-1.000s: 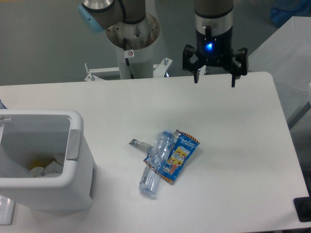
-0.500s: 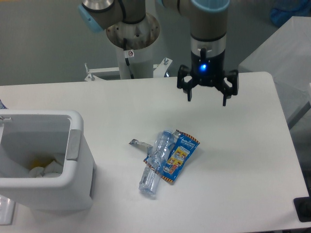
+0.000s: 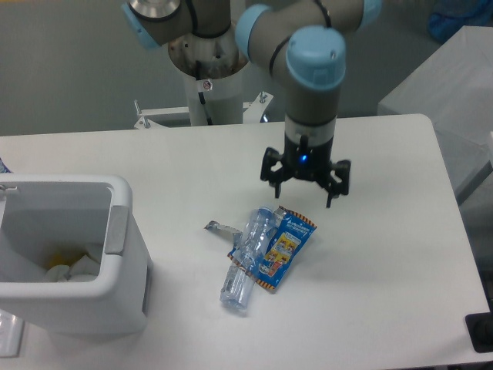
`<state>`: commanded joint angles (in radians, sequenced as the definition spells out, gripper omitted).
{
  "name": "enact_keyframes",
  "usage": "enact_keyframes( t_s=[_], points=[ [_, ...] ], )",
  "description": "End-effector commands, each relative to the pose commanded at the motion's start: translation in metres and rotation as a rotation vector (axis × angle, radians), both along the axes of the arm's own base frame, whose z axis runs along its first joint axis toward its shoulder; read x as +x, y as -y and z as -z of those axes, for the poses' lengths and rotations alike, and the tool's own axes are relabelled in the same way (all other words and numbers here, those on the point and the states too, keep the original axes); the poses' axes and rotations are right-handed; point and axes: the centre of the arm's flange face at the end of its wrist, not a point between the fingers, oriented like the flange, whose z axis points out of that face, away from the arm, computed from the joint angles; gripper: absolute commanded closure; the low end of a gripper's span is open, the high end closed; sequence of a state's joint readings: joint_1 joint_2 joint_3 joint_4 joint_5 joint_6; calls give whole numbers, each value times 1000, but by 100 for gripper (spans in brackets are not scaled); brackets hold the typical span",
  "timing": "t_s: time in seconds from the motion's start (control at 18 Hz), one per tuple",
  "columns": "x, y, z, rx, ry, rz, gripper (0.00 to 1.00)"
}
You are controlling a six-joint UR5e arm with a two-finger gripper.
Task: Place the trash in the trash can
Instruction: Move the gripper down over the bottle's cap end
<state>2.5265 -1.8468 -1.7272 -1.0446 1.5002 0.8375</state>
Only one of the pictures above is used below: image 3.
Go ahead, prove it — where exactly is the white trash can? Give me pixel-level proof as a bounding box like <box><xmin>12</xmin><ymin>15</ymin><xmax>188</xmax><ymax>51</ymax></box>
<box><xmin>1</xmin><ymin>173</ymin><xmax>153</xmax><ymax>335</ymax></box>

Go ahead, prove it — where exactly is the black clamp at table edge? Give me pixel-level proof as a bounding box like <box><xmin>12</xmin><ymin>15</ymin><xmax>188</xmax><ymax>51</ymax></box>
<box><xmin>465</xmin><ymin>312</ymin><xmax>492</xmax><ymax>353</ymax></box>

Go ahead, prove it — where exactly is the white pedestal base frame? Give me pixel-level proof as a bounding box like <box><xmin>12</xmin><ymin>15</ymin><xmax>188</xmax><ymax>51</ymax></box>
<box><xmin>133</xmin><ymin>91</ymin><xmax>274</xmax><ymax>130</ymax></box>

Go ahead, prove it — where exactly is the crushed clear plastic bottle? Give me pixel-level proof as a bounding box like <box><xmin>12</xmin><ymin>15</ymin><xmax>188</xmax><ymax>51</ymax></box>
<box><xmin>220</xmin><ymin>206</ymin><xmax>277</xmax><ymax>311</ymax></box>

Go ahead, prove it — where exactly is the blue bag in background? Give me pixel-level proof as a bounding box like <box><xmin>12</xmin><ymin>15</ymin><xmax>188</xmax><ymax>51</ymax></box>
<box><xmin>427</xmin><ymin>0</ymin><xmax>492</xmax><ymax>44</ymax></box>

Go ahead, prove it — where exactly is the black cable on pedestal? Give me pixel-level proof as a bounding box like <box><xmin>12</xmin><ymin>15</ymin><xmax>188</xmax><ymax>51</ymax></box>
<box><xmin>194</xmin><ymin>59</ymin><xmax>214</xmax><ymax>126</ymax></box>

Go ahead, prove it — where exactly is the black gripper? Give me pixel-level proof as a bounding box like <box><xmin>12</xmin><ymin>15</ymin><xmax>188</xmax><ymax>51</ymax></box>
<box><xmin>260</xmin><ymin>136</ymin><xmax>351</xmax><ymax>208</ymax></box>

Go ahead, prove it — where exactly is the silver foil strip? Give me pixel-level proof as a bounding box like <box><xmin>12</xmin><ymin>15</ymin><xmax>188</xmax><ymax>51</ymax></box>
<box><xmin>204</xmin><ymin>220</ymin><xmax>243</xmax><ymax>247</ymax></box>

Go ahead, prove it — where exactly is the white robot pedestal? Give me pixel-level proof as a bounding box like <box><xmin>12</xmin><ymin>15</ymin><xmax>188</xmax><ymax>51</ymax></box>
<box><xmin>168</xmin><ymin>25</ymin><xmax>248</xmax><ymax>126</ymax></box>

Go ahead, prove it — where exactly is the white covered side table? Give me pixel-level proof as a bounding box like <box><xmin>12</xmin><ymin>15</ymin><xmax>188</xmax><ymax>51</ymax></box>
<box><xmin>377</xmin><ymin>26</ymin><xmax>492</xmax><ymax>204</ymax></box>

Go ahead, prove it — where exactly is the blue snack wrapper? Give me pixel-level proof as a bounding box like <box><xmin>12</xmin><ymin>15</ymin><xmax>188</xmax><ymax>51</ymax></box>
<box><xmin>228</xmin><ymin>207</ymin><xmax>317</xmax><ymax>292</ymax></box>

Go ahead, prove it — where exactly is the blue patterned object at edge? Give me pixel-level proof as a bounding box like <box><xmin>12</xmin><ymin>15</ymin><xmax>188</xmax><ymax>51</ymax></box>
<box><xmin>0</xmin><ymin>159</ymin><xmax>11</xmax><ymax>173</ymax></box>

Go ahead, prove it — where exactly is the white crumpled tissue trash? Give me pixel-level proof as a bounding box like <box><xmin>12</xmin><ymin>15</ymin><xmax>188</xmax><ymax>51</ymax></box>
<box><xmin>42</xmin><ymin>243</ymin><xmax>103</xmax><ymax>283</ymax></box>

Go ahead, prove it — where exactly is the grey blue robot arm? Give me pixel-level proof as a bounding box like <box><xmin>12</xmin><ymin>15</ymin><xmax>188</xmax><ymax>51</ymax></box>
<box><xmin>122</xmin><ymin>1</ymin><xmax>382</xmax><ymax>199</ymax></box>

